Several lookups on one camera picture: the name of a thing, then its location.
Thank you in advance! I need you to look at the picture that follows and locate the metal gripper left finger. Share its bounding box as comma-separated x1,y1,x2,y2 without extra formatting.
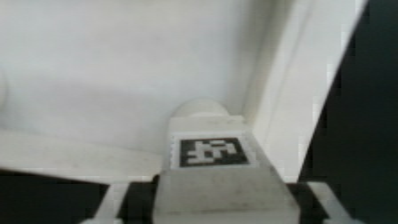
80,181,160,224

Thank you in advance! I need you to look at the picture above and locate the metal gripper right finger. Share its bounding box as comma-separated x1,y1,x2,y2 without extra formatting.
288,182,363,224

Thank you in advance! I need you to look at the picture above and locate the white table leg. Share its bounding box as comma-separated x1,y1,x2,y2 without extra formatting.
153,99,301,224

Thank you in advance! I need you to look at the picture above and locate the white square table top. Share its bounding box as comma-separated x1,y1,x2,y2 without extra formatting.
0,0,370,183

